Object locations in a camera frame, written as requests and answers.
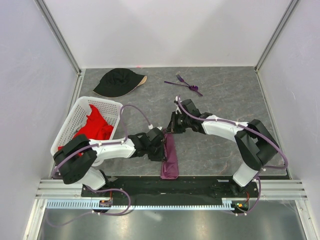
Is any purple cloth napkin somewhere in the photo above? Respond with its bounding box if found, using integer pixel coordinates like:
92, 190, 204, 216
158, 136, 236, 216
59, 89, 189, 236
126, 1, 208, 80
160, 129, 179, 180

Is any purple fork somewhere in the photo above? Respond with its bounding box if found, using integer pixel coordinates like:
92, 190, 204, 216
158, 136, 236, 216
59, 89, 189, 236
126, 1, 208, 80
176, 74, 192, 88

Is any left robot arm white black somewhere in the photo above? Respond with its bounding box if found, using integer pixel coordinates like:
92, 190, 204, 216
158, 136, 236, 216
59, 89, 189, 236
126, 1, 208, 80
53, 127, 166, 197

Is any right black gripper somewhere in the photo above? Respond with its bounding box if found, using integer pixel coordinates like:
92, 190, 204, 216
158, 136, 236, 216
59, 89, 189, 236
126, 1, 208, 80
165, 111, 191, 134

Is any red cloth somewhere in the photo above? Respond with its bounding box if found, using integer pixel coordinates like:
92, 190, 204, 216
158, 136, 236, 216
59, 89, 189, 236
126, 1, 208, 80
58, 104, 114, 150

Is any left aluminium frame post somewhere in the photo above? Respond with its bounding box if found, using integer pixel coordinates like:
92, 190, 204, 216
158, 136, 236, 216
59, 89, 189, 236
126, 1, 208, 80
34, 0, 82, 75

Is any right aluminium frame post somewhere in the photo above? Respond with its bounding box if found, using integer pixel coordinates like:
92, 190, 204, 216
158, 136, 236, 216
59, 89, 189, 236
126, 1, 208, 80
254, 0, 300, 73

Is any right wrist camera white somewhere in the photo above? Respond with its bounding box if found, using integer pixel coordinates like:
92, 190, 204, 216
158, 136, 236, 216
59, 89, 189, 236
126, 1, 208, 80
173, 97, 182, 114

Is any purple spoon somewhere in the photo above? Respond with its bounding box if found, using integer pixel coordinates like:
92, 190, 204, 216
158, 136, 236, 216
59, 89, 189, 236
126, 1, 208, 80
164, 81, 203, 97

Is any blue cable duct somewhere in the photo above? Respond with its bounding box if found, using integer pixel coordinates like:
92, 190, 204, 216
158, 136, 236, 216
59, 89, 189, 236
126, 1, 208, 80
46, 198, 250, 211

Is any white plastic basket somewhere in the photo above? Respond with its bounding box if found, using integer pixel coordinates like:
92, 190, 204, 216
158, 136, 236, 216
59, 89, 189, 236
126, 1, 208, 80
50, 96, 123, 155

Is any black bucket hat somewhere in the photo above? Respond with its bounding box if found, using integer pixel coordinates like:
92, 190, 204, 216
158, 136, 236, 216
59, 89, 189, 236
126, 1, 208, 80
93, 68, 148, 98

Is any aluminium frame post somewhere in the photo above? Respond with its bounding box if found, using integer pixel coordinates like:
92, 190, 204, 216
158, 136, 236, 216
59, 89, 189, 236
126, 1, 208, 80
254, 0, 300, 73
34, 0, 82, 75

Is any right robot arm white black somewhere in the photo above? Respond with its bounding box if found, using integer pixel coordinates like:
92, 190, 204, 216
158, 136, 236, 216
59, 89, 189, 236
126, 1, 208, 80
167, 96, 280, 197

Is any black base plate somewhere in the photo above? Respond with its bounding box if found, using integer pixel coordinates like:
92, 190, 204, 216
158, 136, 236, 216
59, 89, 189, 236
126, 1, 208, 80
80, 175, 260, 204

